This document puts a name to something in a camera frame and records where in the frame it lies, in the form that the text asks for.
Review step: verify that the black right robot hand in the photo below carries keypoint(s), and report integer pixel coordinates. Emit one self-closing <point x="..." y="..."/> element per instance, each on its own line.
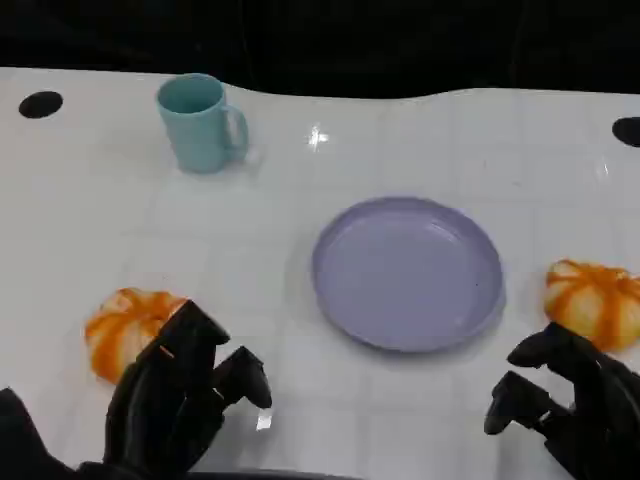
<point x="595" y="400"/>

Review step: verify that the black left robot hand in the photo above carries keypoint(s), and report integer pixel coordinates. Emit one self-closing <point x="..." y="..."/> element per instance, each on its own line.
<point x="160" y="400"/>

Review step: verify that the orange and white bread roll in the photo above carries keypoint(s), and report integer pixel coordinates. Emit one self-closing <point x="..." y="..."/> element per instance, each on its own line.
<point x="125" y="330"/>
<point x="595" y="305"/>

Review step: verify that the lilac plate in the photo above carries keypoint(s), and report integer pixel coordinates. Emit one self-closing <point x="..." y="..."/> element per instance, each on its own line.
<point x="407" y="275"/>

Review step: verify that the pale green mug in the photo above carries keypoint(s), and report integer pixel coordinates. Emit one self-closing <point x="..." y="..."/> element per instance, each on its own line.
<point x="195" y="130"/>

